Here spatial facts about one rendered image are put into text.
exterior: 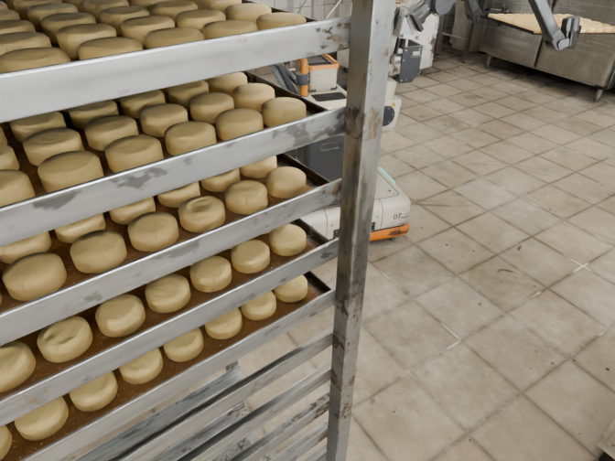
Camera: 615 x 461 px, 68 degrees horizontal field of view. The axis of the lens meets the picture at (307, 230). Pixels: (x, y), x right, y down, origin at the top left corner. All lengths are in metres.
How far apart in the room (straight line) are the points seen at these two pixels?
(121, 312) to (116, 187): 0.18
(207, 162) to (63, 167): 0.12
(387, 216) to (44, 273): 2.02
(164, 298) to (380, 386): 1.41
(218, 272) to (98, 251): 0.15
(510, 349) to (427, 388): 0.42
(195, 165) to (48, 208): 0.12
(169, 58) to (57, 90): 0.08
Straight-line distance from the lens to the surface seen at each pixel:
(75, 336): 0.54
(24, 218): 0.40
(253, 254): 0.58
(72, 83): 0.37
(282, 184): 0.55
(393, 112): 2.33
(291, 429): 0.85
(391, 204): 2.35
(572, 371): 2.17
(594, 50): 4.94
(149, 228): 0.50
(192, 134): 0.47
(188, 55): 0.40
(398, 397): 1.86
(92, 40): 0.45
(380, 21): 0.47
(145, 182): 0.42
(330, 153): 2.08
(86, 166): 0.44
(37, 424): 0.60
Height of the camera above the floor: 1.52
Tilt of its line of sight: 36 degrees down
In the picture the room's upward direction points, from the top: straight up
